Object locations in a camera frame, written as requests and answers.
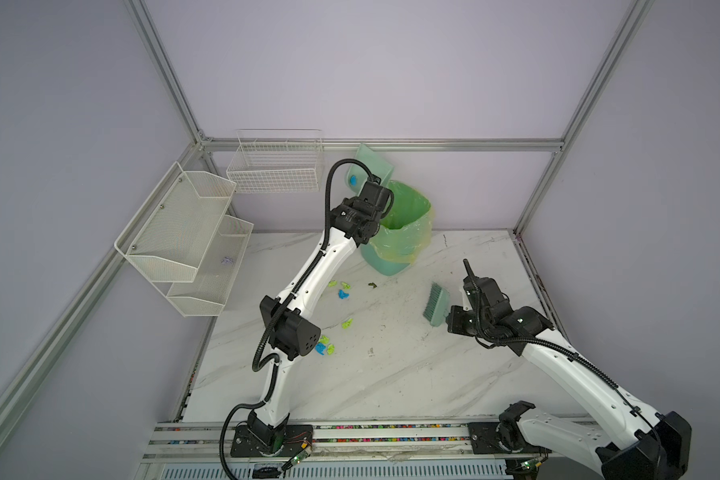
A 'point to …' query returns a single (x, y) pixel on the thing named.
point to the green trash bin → (376, 264)
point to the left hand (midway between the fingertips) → (348, 211)
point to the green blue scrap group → (321, 346)
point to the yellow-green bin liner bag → (406, 232)
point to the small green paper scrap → (346, 325)
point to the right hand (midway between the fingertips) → (445, 317)
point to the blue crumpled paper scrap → (342, 295)
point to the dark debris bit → (372, 284)
